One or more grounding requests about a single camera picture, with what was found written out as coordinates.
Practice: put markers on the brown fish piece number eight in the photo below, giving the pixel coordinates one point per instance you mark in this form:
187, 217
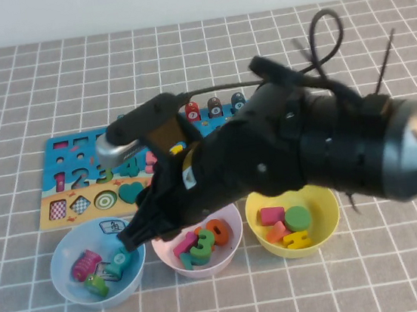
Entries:
215, 108

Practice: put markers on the dark blue fish number nine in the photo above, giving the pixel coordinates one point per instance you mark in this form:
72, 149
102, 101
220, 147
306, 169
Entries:
238, 103

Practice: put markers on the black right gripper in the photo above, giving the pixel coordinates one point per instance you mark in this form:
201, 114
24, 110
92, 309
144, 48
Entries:
247, 159

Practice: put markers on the green wooden digit three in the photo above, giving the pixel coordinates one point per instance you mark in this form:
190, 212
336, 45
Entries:
204, 245

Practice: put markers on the wooden number puzzle board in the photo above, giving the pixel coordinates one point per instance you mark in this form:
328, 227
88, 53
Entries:
77, 138

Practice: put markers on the teal wooden digit four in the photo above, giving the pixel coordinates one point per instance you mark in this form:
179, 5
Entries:
134, 169

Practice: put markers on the red fish piece number seven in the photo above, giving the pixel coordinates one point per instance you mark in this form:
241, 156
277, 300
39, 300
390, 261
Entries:
192, 113

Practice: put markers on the pink wooden digit five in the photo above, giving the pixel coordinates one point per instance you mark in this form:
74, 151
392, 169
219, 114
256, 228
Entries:
150, 163

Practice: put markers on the orange wooden digit zero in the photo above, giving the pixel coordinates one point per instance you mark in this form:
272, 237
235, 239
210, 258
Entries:
224, 237

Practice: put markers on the yellow wooden digit six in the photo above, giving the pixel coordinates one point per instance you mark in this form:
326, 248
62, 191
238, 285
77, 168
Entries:
176, 149

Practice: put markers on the light pink plastic bowl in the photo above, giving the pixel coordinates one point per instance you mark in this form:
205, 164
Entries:
229, 264

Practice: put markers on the pink striped fish piece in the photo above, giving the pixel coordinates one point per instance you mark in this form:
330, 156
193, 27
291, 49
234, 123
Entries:
85, 265

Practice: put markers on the teal wooden digit two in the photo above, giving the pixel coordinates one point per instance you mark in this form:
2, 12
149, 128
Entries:
190, 262

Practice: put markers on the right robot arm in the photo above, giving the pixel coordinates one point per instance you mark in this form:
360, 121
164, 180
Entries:
383, 150

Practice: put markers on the pink wooden rectangle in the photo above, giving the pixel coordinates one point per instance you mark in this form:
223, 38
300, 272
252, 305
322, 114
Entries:
271, 216

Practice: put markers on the magenta wooden digit one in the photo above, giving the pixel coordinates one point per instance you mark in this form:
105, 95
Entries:
183, 245

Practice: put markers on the grey grid tablecloth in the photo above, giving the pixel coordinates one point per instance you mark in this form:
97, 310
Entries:
212, 308

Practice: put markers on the green wooden round block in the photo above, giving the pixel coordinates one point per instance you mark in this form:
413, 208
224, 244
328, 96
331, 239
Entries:
298, 218

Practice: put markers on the yellow wooden sign piece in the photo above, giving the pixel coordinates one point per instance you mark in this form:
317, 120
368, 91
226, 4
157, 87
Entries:
297, 240

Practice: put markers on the teal fish piece number two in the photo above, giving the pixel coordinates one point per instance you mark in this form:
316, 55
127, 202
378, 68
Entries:
117, 264

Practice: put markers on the yellow plastic bowl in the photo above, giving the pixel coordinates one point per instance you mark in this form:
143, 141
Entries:
322, 210

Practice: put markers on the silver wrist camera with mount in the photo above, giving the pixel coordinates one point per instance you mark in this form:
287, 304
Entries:
116, 152

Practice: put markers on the teal wooden heart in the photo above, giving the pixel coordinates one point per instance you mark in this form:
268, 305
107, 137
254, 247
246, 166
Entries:
131, 193

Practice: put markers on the green fish piece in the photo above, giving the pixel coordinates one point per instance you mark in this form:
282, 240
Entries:
96, 287

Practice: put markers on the light blue plastic bowl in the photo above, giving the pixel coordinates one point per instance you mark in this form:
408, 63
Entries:
68, 287

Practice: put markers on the orange wooden diamond block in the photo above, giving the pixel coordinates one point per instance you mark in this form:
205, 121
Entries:
277, 232

